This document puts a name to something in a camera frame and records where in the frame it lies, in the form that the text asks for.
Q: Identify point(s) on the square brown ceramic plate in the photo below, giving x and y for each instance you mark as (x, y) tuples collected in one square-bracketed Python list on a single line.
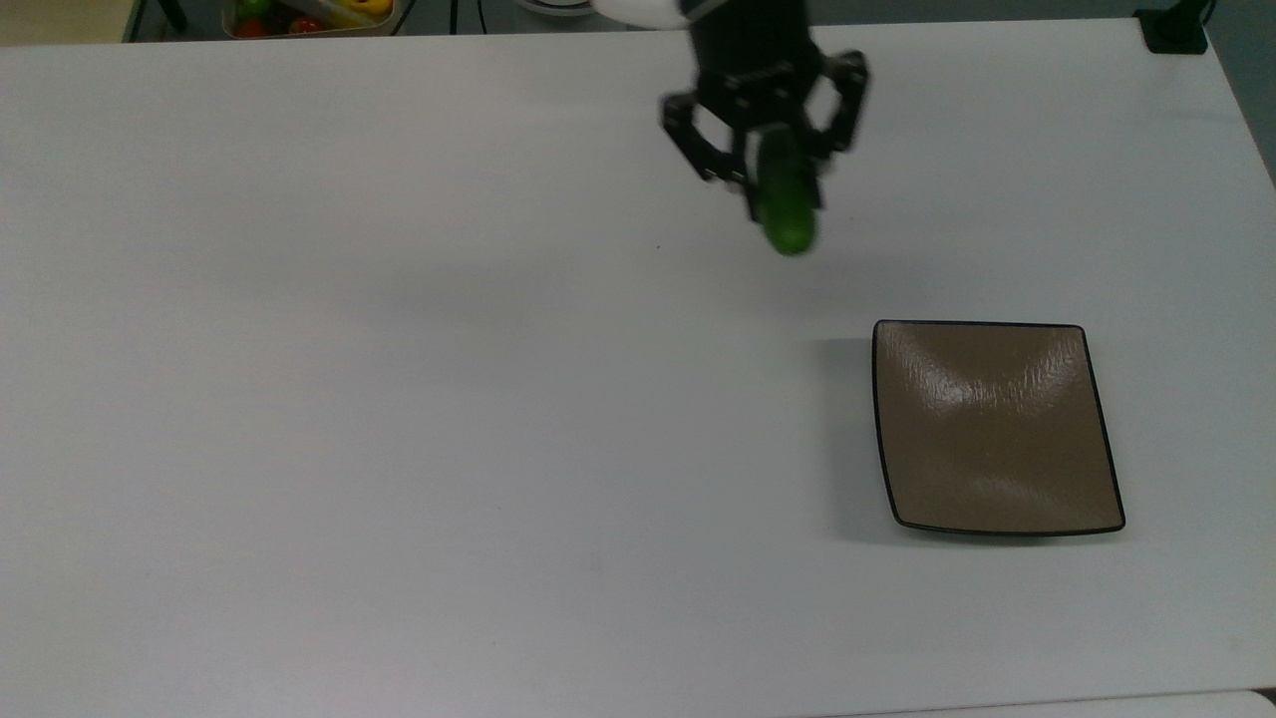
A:
[(997, 429)]

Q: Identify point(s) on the yellow toy pepper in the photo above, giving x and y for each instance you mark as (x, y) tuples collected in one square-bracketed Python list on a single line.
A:
[(357, 10)]

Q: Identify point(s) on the black stand leg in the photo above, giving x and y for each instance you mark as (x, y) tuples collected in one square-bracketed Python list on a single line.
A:
[(171, 12)]

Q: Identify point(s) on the basket of toy produce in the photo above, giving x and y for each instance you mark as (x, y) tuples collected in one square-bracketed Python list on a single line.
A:
[(299, 30)]

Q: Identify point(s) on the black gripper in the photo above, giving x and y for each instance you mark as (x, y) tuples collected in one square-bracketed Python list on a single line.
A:
[(753, 60)]

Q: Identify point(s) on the round white robot base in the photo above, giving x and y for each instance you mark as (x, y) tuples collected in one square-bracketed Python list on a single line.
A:
[(558, 6)]

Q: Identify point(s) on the red toy tomato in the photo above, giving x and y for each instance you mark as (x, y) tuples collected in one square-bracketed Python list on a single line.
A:
[(305, 24), (249, 28)]

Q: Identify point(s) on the black table clamp mount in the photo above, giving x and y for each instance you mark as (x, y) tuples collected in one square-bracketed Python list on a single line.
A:
[(1173, 30)]

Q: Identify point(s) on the green cucumber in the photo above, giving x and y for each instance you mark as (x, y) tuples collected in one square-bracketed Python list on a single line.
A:
[(787, 199)]

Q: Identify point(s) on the green toy vegetable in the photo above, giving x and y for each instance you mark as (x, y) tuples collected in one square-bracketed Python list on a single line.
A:
[(253, 8)]

